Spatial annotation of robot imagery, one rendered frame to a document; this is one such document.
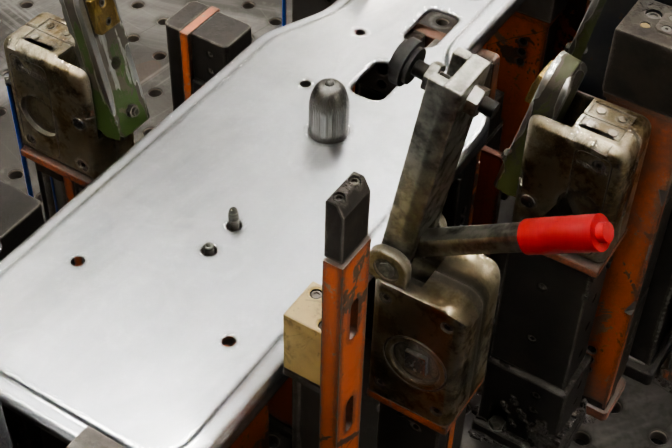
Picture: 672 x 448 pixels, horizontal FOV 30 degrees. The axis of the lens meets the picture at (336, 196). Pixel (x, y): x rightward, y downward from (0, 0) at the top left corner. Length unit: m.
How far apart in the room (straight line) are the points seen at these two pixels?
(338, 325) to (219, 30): 0.46
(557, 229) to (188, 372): 0.26
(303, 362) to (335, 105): 0.24
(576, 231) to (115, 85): 0.42
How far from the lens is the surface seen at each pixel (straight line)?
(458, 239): 0.77
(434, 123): 0.71
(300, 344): 0.78
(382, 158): 0.96
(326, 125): 0.96
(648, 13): 0.94
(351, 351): 0.74
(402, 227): 0.77
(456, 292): 0.80
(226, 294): 0.86
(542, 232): 0.73
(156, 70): 1.53
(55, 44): 1.01
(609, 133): 0.90
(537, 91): 0.90
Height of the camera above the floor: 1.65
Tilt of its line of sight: 44 degrees down
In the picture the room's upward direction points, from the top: 2 degrees clockwise
